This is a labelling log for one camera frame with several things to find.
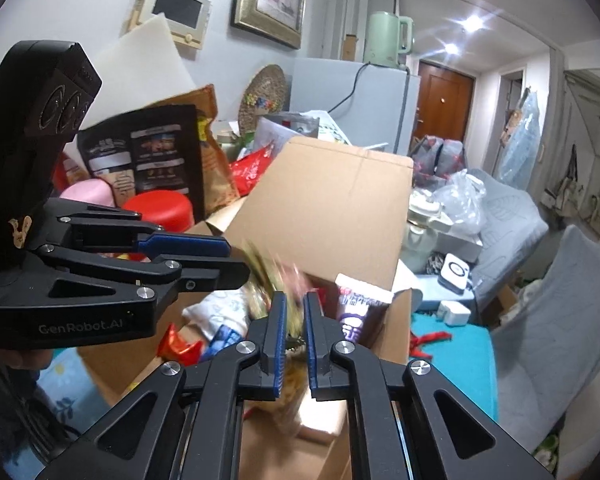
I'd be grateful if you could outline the brown door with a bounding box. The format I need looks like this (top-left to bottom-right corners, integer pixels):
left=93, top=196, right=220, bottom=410
left=414, top=59, right=477, bottom=143

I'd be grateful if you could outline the white fridge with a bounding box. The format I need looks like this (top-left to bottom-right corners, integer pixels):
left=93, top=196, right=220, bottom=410
left=290, top=57, right=422, bottom=157

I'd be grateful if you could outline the white printed paper bag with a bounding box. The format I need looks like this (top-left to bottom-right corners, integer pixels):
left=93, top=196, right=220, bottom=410
left=252, top=110, right=353, bottom=153

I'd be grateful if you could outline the clear hanging garment bag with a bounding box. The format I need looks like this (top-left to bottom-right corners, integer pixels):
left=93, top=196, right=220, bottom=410
left=500, top=87, right=543, bottom=183

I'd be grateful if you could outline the white plastic bag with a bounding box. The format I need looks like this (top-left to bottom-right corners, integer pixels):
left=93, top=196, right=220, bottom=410
left=430, top=170, right=488, bottom=236

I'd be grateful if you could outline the brown cardboard box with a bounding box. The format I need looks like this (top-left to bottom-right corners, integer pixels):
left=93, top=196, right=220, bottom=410
left=77, top=136, right=415, bottom=480

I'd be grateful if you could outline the purple silver snack bag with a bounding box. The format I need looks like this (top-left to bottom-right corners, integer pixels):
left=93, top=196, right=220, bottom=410
left=334, top=274, right=396, bottom=348

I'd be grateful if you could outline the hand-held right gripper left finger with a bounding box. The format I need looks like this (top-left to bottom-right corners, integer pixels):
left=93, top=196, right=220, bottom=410
left=35, top=290, right=288, bottom=480

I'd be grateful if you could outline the red packet with white print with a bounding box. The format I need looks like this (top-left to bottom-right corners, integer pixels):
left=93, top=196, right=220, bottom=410
left=229, top=142, right=278, bottom=196

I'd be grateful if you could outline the blue white cookie tube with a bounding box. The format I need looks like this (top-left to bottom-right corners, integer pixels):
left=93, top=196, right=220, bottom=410
left=209, top=324, right=250, bottom=358

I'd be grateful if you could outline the teal table cover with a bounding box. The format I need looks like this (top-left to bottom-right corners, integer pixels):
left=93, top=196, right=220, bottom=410
left=409, top=312, right=498, bottom=421

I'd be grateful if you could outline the black kettle cable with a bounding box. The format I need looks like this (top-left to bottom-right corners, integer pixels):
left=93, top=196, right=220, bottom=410
left=327, top=62, right=373, bottom=113

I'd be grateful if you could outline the white foam board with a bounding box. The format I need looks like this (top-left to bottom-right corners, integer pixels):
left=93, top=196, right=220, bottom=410
left=77, top=14, right=198, bottom=126

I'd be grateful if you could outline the red lidded container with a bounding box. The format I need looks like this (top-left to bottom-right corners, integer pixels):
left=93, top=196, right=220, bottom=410
left=122, top=190, right=196, bottom=233

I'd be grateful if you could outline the white patterned snack packet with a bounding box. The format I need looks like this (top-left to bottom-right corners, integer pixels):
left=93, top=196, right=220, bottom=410
left=182, top=287, right=256, bottom=343

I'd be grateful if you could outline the white small box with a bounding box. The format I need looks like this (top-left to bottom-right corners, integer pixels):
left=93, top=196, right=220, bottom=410
left=432, top=300, right=473, bottom=328

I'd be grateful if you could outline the red ribbon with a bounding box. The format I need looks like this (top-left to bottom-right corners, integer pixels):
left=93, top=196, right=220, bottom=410
left=411, top=330, right=453, bottom=361

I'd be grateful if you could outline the round woven plate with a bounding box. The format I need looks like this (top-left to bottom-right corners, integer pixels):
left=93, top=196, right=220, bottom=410
left=237, top=65, right=288, bottom=133

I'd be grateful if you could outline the large red snack bag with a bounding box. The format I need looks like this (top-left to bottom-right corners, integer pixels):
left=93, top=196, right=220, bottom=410
left=157, top=322, right=206, bottom=363

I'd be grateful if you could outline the green electric kettle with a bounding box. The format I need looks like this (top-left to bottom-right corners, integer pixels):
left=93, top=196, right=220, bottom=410
left=362, top=11, right=415, bottom=71

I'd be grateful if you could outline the clear bag of yellow waffles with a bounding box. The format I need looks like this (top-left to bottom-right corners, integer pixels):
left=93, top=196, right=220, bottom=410
left=242, top=240, right=326, bottom=436

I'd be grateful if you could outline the white square device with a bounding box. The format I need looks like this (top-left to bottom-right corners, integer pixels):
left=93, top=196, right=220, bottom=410
left=439, top=252, right=473, bottom=293

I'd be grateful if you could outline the grey red backpack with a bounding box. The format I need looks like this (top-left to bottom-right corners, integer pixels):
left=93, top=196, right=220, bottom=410
left=410, top=136, right=468, bottom=186

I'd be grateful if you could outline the grey covered chair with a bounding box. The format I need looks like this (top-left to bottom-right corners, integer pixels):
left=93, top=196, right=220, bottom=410
left=487, top=225, right=600, bottom=456
left=467, top=170, right=551, bottom=286

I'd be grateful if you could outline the orange brown snack bag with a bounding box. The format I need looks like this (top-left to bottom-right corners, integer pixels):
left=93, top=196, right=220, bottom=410
left=145, top=84, right=241, bottom=221

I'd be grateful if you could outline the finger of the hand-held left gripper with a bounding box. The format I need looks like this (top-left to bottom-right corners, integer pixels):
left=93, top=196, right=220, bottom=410
left=70, top=220, right=232, bottom=263
left=27, top=247, right=251, bottom=306

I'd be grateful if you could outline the black printed snack bag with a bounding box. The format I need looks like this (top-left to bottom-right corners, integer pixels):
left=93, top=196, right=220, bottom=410
left=77, top=104, right=206, bottom=223

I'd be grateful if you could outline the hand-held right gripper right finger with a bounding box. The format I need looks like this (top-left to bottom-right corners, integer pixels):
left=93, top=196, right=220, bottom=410
left=302, top=291, right=553, bottom=480

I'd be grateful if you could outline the beige wall intercom panel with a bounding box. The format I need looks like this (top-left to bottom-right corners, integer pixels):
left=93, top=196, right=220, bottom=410
left=127, top=0, right=213, bottom=51

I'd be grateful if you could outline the pink jar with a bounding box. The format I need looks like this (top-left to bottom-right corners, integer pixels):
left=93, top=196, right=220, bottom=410
left=60, top=180, right=116, bottom=208

